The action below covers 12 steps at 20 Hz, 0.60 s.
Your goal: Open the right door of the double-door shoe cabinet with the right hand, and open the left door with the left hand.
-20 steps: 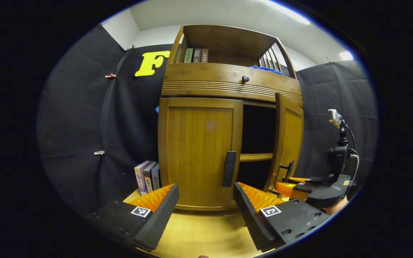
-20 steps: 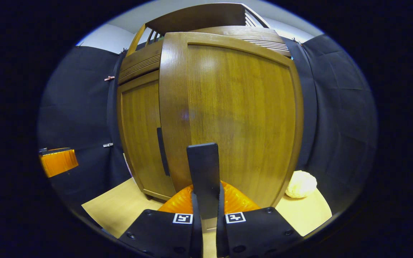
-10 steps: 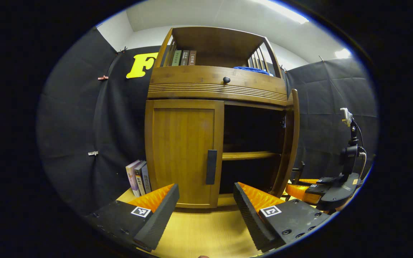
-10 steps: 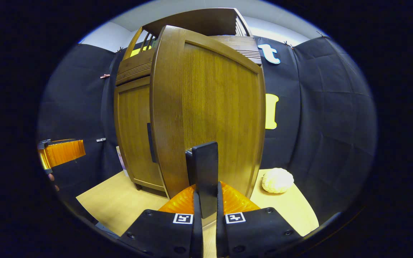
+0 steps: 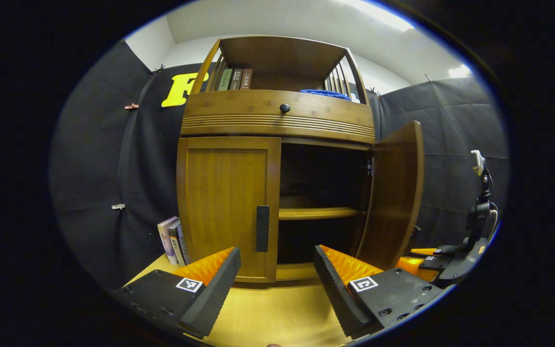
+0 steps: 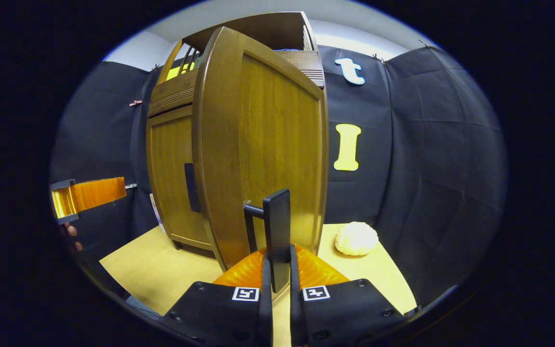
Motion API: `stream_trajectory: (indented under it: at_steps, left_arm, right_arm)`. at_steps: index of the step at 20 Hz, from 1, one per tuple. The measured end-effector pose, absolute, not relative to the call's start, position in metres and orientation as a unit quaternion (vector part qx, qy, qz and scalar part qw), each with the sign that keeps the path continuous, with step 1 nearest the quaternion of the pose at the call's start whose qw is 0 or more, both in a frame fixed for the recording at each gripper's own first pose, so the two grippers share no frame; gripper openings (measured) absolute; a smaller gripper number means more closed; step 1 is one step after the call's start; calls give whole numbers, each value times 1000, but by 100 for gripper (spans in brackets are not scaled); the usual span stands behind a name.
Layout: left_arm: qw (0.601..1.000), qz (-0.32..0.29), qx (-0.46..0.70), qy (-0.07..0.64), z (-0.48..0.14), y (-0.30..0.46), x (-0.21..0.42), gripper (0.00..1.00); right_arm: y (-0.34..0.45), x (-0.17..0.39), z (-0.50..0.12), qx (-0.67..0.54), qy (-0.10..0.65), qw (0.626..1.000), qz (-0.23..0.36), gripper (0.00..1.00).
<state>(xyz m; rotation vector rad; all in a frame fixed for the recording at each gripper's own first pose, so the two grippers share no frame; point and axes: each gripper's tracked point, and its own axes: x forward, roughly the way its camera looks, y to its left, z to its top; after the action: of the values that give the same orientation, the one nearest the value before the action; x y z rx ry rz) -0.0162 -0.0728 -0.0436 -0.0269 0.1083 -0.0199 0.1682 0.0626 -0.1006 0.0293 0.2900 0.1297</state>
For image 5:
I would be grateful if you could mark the wooden inner shelf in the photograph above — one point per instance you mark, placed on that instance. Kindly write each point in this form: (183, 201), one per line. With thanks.
(316, 213)

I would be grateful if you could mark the wooden cabinet door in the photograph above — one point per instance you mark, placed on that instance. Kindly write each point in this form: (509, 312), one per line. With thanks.
(393, 193)
(224, 202)

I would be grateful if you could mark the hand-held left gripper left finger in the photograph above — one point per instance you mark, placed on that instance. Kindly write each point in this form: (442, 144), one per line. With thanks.
(215, 294)

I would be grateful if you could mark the metal door hinge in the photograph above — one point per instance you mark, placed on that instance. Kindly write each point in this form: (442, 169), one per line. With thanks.
(368, 167)

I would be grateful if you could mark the blue cloth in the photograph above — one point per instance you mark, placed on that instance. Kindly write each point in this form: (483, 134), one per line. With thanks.
(325, 94)

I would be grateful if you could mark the black binder clip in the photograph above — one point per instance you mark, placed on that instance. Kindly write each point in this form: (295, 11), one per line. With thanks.
(160, 69)

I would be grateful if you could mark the yellow spine book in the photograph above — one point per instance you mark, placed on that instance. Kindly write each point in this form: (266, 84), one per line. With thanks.
(176, 243)

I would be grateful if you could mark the ceiling light strip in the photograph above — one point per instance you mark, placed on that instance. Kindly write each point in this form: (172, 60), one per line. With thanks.
(459, 71)

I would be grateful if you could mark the wooden cabinet drawer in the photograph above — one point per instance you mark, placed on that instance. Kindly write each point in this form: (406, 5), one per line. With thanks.
(239, 106)

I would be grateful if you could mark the red clip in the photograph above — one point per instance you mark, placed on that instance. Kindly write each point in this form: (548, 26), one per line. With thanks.
(131, 106)

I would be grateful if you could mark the wooden double-door shoe cabinet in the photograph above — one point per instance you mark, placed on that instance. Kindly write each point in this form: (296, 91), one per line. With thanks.
(268, 53)

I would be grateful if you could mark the dark brown book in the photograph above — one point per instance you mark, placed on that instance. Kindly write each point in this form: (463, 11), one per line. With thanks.
(235, 80)

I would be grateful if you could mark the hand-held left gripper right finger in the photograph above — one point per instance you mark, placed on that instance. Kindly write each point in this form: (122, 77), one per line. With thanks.
(335, 294)

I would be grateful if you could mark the grey blue book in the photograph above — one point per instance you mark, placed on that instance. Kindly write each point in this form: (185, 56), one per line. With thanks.
(184, 243)

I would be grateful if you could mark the black round drawer knob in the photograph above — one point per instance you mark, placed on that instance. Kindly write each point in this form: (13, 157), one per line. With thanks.
(284, 108)

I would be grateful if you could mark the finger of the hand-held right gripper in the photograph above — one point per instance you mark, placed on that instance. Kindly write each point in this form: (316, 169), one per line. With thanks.
(446, 249)
(431, 262)

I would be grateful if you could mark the black backdrop cloth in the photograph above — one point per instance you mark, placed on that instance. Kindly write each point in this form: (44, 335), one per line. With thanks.
(99, 159)

